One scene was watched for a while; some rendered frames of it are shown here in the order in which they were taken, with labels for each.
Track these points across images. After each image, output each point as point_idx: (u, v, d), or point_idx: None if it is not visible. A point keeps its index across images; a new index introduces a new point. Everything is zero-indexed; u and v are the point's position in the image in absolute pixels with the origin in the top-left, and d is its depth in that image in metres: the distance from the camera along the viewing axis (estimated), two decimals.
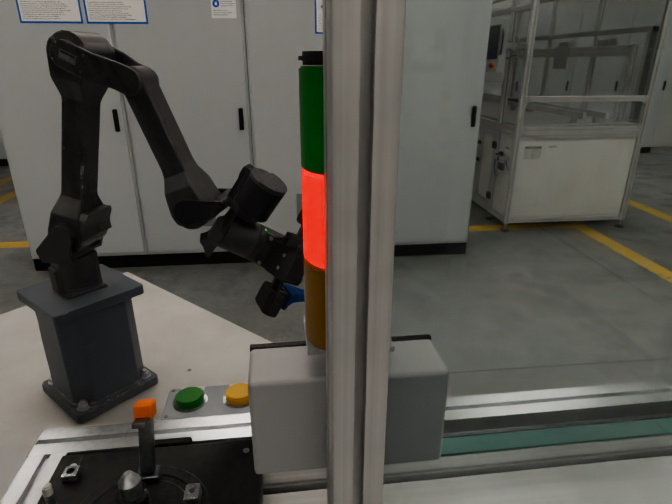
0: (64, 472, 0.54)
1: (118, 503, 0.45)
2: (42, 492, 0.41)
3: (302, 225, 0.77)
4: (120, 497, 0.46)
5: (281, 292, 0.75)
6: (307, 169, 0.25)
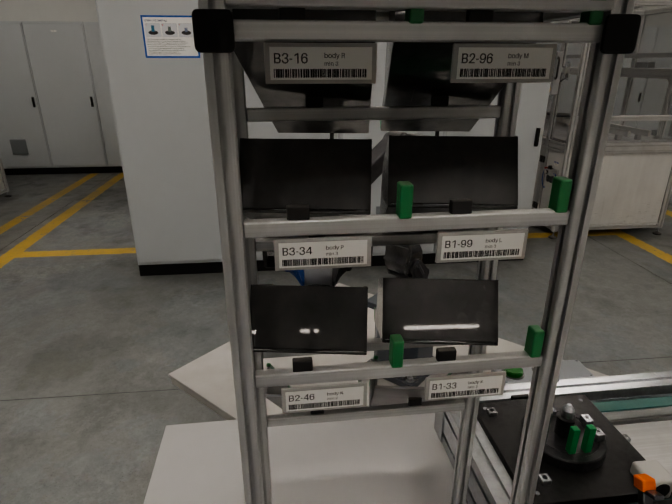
0: (489, 410, 0.92)
1: (565, 421, 0.83)
2: None
3: None
4: (563, 418, 0.84)
5: None
6: None
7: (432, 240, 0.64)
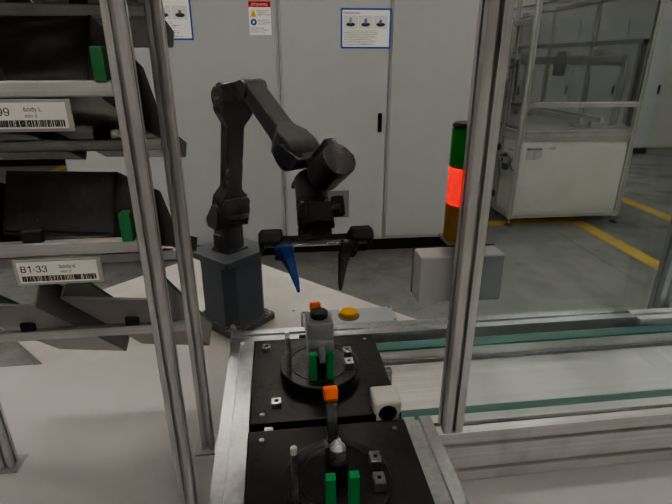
0: (263, 346, 0.92)
1: None
2: (285, 335, 0.79)
3: None
4: None
5: (289, 239, 0.77)
6: (452, 167, 0.63)
7: (104, 147, 0.64)
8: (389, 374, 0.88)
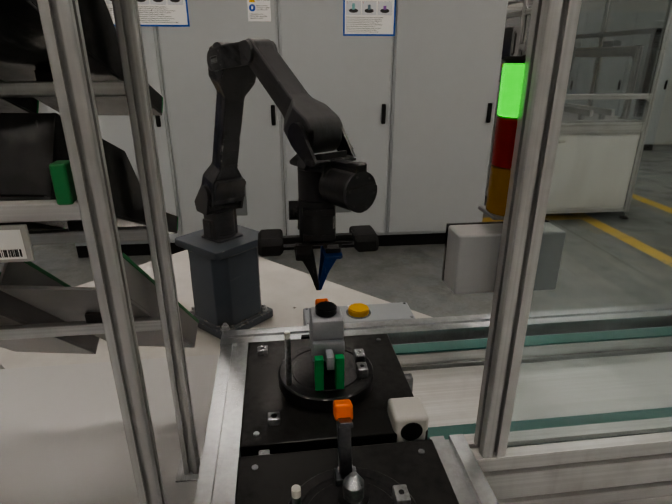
0: (259, 348, 0.78)
1: None
2: (285, 335, 0.64)
3: (310, 243, 0.75)
4: None
5: None
6: (502, 117, 0.48)
7: (50, 92, 0.49)
8: (409, 382, 0.73)
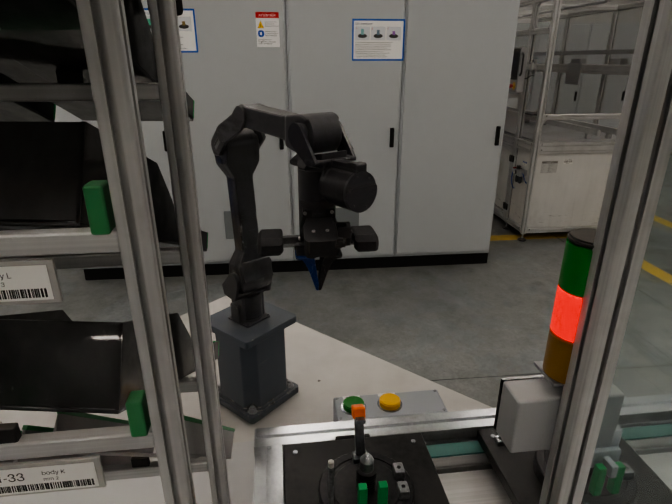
0: (498, 439, 0.81)
1: None
2: None
3: None
4: None
5: None
6: (565, 291, 0.48)
7: (105, 263, 0.48)
8: None
